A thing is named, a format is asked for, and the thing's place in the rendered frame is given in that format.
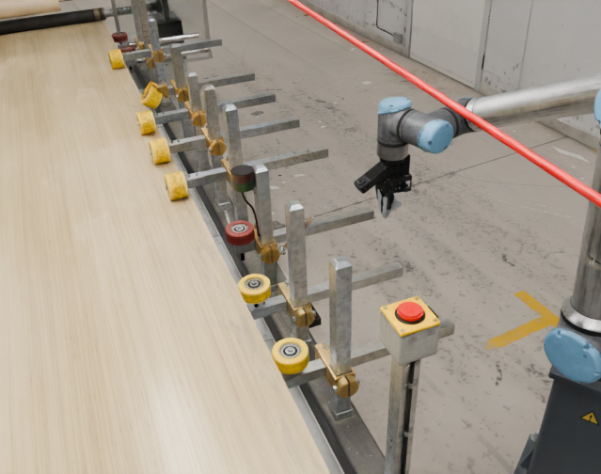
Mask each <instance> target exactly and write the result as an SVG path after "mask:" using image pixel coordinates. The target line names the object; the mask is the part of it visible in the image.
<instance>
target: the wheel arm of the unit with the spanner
mask: <svg viewBox="0 0 601 474"><path fill-rule="evenodd" d="M371 219H374V210H373V208H372V207H371V206H368V207H364V208H360V209H356V210H352V211H349V212H345V213H338V214H334V215H330V216H328V217H324V218H320V219H316V220H313V221H312V223H311V224H310V225H309V226H308V227H307V228H306V229H305V234H306V236H310V235H313V234H316V233H320V232H324V231H328V230H332V229H338V228H341V227H345V226H349V225H353V224H356V223H360V222H364V221H367V220H371ZM273 234H274V239H275V240H276V242H277V244H280V243H284V242H287V235H286V228H282V229H275V230H273ZM233 248H234V250H235V252H236V254H237V255H238V254H244V253H245V252H249V251H252V250H255V249H256V246H255V240H253V241H252V242H251V243H249V244H247V245H234V246H233Z"/></svg>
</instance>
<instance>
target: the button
mask: <svg viewBox="0 0 601 474"><path fill-rule="evenodd" d="M397 313H398V315H399V317H400V318H402V319H403V320H406V321H408V322H414V321H417V320H419V319H420V318H421V317H422V316H423V308H422V306H421V305H419V304H417V303H415V302H404V303H401V304H400V305H399V306H398V308H397Z"/></svg>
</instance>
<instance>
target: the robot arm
mask: <svg viewBox="0 0 601 474"><path fill-rule="evenodd" d="M456 102H457V103H459V104H461V105H462V106H463V107H464V108H466V109H468V110H469V111H471V112H472V113H474V114H475V115H477V116H479V117H480V118H482V119H484V120H485V121H487V122H488V123H490V124H492V125H493V126H495V127H496V128H499V127H506V126H512V125H518V124H524V123H531V122H536V121H543V120H550V119H561V118H567V117H573V116H580V115H586V114H592V113H594V116H595V120H597V121H598V123H599V127H600V141H599V147H598V153H597V157H596V163H595V169H594V174H593V184H592V189H593V190H594V191H596V192H597V193H599V194H600V195H601V72H600V73H596V74H591V75H586V76H581V77H577V78H573V79H568V80H563V81H559V82H554V83H549V84H545V85H540V86H536V87H527V88H522V89H518V90H514V91H509V92H504V93H499V94H496V95H491V96H486V97H481V98H463V99H460V100H458V101H456ZM411 105H412V103H411V101H410V100H409V99H408V98H405V97H390V98H386V99H384V100H382V101H381V102H380V103H379V105H378V112H377V114H378V123H377V149H376V154H377V156H378V157H379V158H380V162H379V163H378V164H376V165H375V166H374V167H372V168H371V169H370V170H368V171H367V172H366V173H365V174H363V175H362V176H361V177H360V178H358V179H357V180H356V181H354V185H355V187H356V189H357V190H358V191H359V192H360V193H362V194H365V193H366V192H367V191H369V190H370V189H371V188H373V187H374V186H375V191H376V196H377V200H378V205H379V209H380V213H381V215H383V217H384V218H387V217H388V216H389V214H390V212H392V211H394V210H396V209H398V208H400V207H401V206H402V202H401V201H399V200H397V199H396V195H395V194H394V193H401V192H408V191H411V183H412V175H411V174H410V173H409V167H410V154H408V144H411V145H413V146H415V147H417V148H419V149H421V150H423V151H426V152H430V153H433V154H438V153H440V152H442V151H444V150H445V149H446V148H447V147H448V146H449V145H450V143H451V141H452V140H453V139H454V138H455V137H457V136H459V135H461V134H468V133H474V132H480V131H482V129H481V128H479V127H478V126H476V125H475V124H473V123H472V122H470V121H469V120H467V119H466V118H464V117H462V116H460V115H459V114H457V113H456V112H454V111H453V110H451V109H450V108H448V106H444V107H442V108H439V109H437V110H435V111H433V112H431V113H429V114H425V113H422V112H420V111H418V110H416V109H413V108H411ZM405 175H408V176H406V177H405ZM407 181H410V187H408V184H407V183H406V182H407ZM405 187H408V188H405ZM544 349H545V353H546V356H547V358H548V360H549V361H550V363H551V364H552V365H553V366H554V367H555V368H557V370H558V371H559V372H560V373H561V374H563V375H564V376H566V377H567V378H569V379H571V380H573V381H576V382H579V383H584V384H589V383H593V382H595V381H599V382H601V208H600V207H598V206H597V205H595V204H594V203H592V202H591V201H589V205H588V211H587V216H586V221H585V227H584V232H583V237H582V243H581V249H580V253H579V259H578V265H577V274H576V280H575V285H574V290H573V294H571V295H569V296H567V297H566V298H565V299H564V300H563V301H562V304H561V314H560V319H559V322H558V324H557V326H556V327H555V328H553V329H551V330H550V331H549V332H548V334H547V335H546V337H545V340H544Z"/></svg>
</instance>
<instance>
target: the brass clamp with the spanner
mask: <svg viewBox="0 0 601 474"><path fill-rule="evenodd" d="M254 233H255V238H254V240H255V246H256V249H255V251H256V252H257V254H258V256H259V257H260V259H261V261H265V262H266V263H274V262H276V261H277V260H278V259H279V257H280V253H279V251H278V249H277V242H276V240H275V239H274V242H273V243H271V244H267V245H261V242H260V241H259V239H258V233H257V230H256V229H254Z"/></svg>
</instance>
